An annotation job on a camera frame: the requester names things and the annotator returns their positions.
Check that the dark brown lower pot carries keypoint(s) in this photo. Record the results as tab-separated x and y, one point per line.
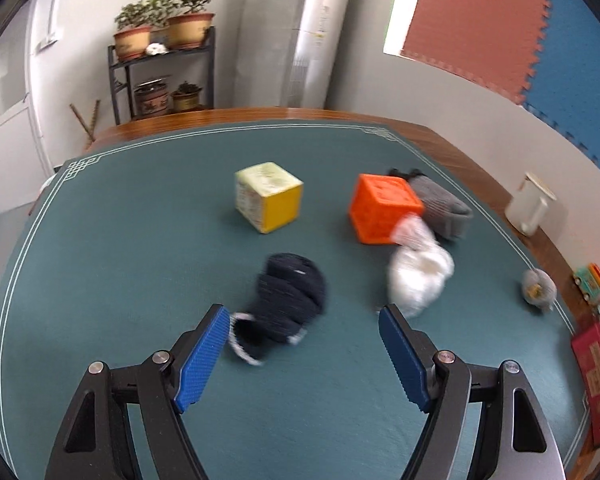
151	98

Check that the white standing air conditioner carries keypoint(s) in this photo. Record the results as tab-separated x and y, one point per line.
286	50

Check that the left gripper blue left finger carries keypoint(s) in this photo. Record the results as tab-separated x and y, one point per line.
95	439

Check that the blue foam wall mat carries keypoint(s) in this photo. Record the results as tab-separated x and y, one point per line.
565	87

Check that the black metal plant shelf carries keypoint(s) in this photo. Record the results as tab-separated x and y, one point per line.
197	66

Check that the dark navy sock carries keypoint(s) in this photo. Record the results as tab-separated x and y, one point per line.
291	293

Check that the white ceramic mug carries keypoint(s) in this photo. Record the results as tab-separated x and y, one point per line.
529	205

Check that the white object on shelf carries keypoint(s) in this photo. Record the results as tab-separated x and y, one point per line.
156	49

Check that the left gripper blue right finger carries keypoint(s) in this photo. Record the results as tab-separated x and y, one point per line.
514	440

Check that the white door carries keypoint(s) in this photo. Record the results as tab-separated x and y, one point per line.
24	164

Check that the dark orange toy cube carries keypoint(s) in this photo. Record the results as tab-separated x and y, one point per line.
378	204

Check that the wooden sticks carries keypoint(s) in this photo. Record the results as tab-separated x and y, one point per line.
88	126

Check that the teal toy bus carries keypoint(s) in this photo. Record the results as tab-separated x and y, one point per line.
587	278

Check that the dark grey rolled sock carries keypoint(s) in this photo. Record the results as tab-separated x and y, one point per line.
446	215

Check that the red tin box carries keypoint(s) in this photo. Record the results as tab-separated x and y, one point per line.
586	348

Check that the red foam wall mat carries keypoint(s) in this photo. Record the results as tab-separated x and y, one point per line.
492	43

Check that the clear plastic bag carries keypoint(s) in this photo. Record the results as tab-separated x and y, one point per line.
418	268

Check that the light grey rolled sock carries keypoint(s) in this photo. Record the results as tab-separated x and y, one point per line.
538	289

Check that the right potted plant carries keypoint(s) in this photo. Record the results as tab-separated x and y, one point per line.
188	24

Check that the left potted plant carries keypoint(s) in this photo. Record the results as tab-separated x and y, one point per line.
133	31

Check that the small lower potted plant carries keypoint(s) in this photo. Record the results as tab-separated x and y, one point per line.
186	97

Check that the yellow cardboard box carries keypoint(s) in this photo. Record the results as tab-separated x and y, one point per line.
268	196

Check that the green table mat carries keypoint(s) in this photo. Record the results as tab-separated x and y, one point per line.
128	248

